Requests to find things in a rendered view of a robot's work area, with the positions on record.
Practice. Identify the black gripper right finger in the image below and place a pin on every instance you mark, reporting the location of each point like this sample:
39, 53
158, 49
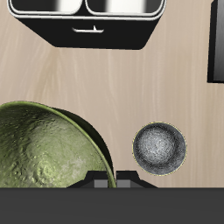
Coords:
126, 178

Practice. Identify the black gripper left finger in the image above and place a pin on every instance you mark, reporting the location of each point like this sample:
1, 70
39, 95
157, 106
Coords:
96, 178

